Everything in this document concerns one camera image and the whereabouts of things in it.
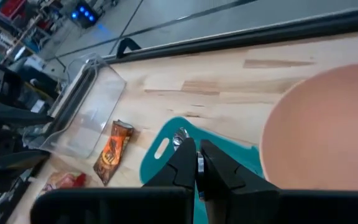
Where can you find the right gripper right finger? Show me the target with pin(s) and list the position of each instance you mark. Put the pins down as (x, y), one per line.
(222, 177)

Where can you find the teal rectangular container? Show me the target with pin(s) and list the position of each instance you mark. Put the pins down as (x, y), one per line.
(228, 149)

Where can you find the orange brown candy bag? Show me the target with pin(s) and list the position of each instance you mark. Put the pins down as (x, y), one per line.
(113, 149)

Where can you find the clear plastic container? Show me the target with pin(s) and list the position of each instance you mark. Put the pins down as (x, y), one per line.
(85, 112)

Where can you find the device with blue lights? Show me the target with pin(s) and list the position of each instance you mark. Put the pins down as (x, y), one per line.
(84, 14)

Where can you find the red snack packet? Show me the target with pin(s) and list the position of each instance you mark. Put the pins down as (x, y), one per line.
(64, 180)

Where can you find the black frame bracket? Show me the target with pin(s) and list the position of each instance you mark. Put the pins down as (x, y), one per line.
(123, 46)

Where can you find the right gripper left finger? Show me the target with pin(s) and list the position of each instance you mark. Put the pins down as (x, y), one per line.
(182, 171)

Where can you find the orange bowl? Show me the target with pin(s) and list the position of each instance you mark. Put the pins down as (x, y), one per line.
(322, 130)

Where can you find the black table frame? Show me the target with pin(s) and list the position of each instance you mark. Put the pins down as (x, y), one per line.
(259, 33)

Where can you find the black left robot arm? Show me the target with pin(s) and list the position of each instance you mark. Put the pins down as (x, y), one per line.
(11, 112)

